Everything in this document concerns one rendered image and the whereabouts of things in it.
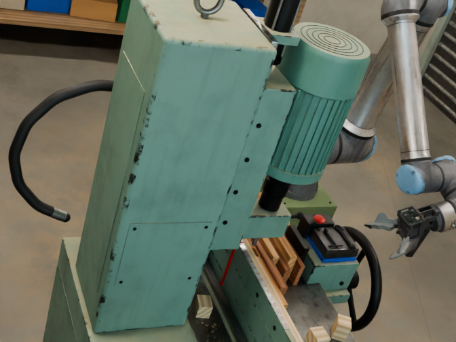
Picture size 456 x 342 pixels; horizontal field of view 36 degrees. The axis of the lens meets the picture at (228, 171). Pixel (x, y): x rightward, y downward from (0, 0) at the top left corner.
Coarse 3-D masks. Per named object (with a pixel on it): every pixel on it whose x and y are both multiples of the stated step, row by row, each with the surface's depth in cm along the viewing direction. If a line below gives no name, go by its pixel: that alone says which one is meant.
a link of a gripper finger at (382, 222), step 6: (378, 216) 210; (384, 216) 209; (372, 222) 212; (378, 222) 211; (384, 222) 210; (390, 222) 210; (372, 228) 212; (378, 228) 211; (384, 228) 211; (390, 228) 210
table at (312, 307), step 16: (224, 256) 175; (240, 288) 167; (288, 288) 168; (304, 288) 170; (320, 288) 172; (240, 304) 167; (288, 304) 164; (304, 304) 165; (320, 304) 167; (256, 320) 159; (304, 320) 160; (320, 320) 162; (256, 336) 159; (304, 336) 156; (352, 336) 161
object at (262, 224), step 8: (256, 200) 165; (256, 208) 162; (280, 208) 165; (256, 216) 160; (264, 216) 161; (272, 216) 162; (280, 216) 163; (288, 216) 164; (248, 224) 160; (256, 224) 161; (264, 224) 162; (272, 224) 163; (280, 224) 164; (248, 232) 162; (256, 232) 163; (264, 232) 164; (272, 232) 165; (280, 232) 166
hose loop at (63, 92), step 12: (84, 84) 143; (96, 84) 144; (108, 84) 145; (48, 96) 142; (60, 96) 142; (72, 96) 143; (36, 108) 142; (48, 108) 142; (24, 120) 142; (36, 120) 143; (24, 132) 143; (12, 144) 145; (12, 156) 145; (12, 168) 147; (12, 180) 149; (24, 192) 151; (36, 204) 154; (60, 216) 158
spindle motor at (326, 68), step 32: (320, 32) 144; (288, 64) 140; (320, 64) 135; (352, 64) 136; (320, 96) 139; (352, 96) 142; (288, 128) 144; (320, 128) 144; (288, 160) 147; (320, 160) 150
